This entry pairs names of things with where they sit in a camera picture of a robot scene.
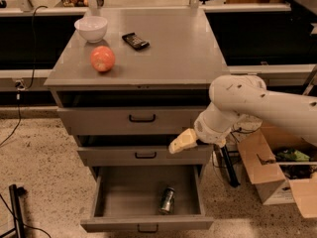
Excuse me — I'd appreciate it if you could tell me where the black chip bag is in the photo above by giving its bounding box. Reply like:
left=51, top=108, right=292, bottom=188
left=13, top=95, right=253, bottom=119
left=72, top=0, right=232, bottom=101
left=122, top=33, right=150, bottom=51

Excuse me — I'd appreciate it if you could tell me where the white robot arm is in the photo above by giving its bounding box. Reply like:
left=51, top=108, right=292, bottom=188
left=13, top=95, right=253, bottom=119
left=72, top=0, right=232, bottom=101
left=168, top=75, right=317, bottom=154

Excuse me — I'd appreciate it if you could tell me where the orange red apple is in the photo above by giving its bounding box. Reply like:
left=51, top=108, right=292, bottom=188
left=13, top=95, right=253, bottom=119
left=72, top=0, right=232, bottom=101
left=90, top=46, right=115, bottom=72

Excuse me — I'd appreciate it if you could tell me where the grey drawer cabinet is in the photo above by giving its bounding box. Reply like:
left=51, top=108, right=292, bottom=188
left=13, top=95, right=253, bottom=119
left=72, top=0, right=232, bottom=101
left=44, top=7, right=232, bottom=171

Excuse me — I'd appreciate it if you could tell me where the top grey drawer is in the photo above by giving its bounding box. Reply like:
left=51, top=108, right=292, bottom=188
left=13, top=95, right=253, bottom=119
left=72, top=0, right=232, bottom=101
left=57, top=106, right=202, bottom=136

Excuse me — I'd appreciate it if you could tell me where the bottom grey drawer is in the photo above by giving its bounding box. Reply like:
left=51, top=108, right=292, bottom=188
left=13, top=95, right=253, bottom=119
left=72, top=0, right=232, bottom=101
left=80, top=165, right=213, bottom=233

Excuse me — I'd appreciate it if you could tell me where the black stand leg left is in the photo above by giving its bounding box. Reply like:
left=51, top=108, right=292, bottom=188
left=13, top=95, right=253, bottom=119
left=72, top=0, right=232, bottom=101
left=0, top=184, right=27, bottom=238

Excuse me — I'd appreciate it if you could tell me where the middle grey drawer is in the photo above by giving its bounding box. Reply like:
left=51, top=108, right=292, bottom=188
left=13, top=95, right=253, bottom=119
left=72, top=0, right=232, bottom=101
left=77, top=146, right=212, bottom=167

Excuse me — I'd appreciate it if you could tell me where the cardboard box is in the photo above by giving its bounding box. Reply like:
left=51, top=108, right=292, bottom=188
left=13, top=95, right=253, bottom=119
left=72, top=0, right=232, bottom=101
left=238, top=124, right=317, bottom=218

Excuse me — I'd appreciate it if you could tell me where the black cables right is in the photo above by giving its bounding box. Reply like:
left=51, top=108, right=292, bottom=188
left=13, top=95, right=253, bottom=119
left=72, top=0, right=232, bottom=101
left=211, top=126, right=262, bottom=171

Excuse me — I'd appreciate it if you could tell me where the green soda can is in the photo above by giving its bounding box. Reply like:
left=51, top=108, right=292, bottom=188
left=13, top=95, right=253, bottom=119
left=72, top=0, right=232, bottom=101
left=158, top=187, right=175, bottom=214

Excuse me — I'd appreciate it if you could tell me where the grey drawer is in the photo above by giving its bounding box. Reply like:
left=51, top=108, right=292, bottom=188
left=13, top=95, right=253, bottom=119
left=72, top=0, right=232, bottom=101
left=57, top=106, right=202, bottom=136
left=80, top=165, right=213, bottom=233
left=77, top=146, right=212, bottom=167

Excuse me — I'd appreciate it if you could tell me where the green snack bag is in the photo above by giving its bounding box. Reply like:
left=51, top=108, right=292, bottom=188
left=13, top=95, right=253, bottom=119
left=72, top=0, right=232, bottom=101
left=275, top=149, right=310, bottom=162

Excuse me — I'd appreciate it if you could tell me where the black cable left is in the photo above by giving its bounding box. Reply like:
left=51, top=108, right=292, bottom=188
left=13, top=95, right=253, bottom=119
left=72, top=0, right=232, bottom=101
left=0, top=5, right=50, bottom=148

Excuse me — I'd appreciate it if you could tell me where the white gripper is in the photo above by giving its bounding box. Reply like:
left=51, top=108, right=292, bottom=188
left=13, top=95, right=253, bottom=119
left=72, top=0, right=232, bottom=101
left=168, top=103, right=242, bottom=154

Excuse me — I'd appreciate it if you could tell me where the white bowl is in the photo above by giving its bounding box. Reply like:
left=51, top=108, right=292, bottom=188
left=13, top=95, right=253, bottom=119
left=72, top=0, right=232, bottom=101
left=74, top=16, right=108, bottom=43

